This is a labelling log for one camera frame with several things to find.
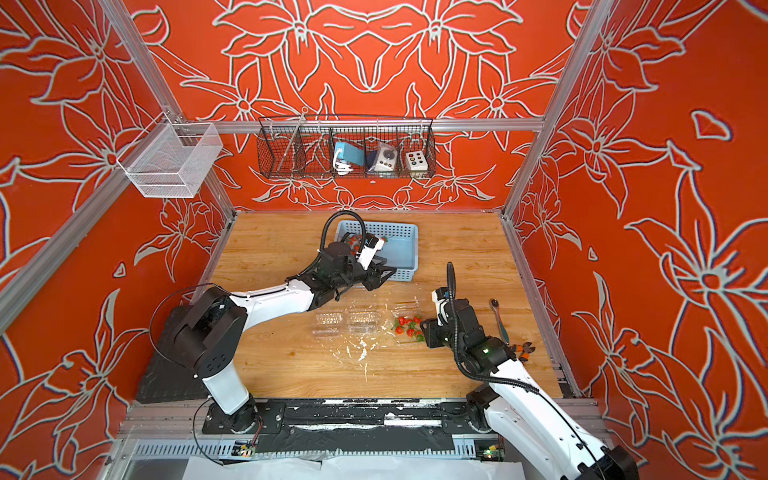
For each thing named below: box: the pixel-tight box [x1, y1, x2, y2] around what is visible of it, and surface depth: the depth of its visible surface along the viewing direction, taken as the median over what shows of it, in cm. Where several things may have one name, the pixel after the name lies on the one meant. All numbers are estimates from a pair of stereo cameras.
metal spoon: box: [489, 298, 510, 345], surface depth 91 cm
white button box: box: [406, 150, 428, 171], surface depth 96 cm
